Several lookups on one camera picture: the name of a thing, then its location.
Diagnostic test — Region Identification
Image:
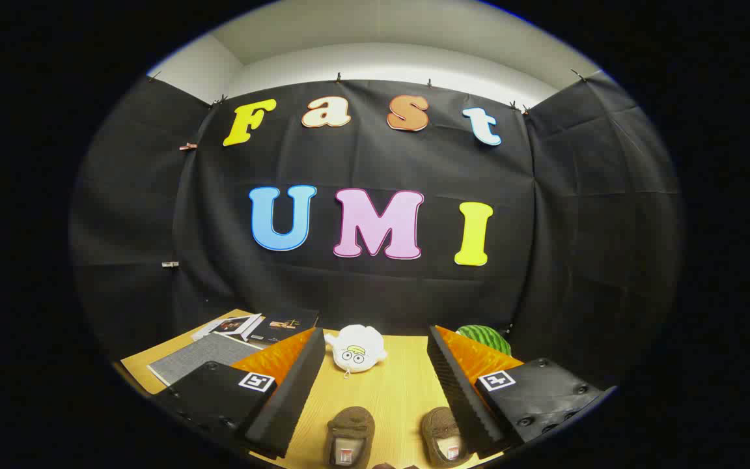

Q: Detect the brown fuzzy shoe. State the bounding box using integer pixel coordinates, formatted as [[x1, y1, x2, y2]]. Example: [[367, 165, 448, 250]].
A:
[[421, 406, 473, 468], [323, 406, 376, 469]]

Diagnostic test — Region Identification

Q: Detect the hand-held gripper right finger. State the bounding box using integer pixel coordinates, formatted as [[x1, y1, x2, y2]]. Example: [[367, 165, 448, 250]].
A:
[[427, 324, 618, 460]]

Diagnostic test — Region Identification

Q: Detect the grey fabric storage box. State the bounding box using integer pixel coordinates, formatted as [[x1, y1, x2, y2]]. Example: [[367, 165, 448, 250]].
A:
[[147, 332, 265, 386]]

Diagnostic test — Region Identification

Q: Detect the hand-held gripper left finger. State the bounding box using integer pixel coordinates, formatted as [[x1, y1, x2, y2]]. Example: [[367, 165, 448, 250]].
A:
[[154, 328, 327, 459]]

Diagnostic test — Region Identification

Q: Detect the white plush toy with eyes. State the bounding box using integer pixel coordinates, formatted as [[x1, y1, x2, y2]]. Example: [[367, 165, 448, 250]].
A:
[[324, 324, 387, 378]]

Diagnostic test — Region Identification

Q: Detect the black hardcover book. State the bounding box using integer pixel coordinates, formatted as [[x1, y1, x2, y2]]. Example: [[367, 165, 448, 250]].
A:
[[248, 309, 319, 345]]

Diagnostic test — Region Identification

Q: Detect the watermelon slice plush toy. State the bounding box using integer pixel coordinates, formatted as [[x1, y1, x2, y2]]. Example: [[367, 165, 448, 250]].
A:
[[456, 325, 512, 357]]

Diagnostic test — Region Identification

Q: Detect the white booklet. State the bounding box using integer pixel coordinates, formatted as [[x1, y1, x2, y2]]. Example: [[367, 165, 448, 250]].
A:
[[193, 314, 263, 341]]

